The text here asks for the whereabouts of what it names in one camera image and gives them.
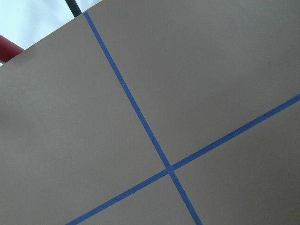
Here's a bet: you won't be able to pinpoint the white side table cloth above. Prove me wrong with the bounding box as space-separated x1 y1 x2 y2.
0 0 104 66

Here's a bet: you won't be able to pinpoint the red cylinder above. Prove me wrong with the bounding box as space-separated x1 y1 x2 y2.
0 35 24 64

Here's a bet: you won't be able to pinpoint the black tripod pole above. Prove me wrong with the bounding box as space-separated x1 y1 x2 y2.
65 0 82 17

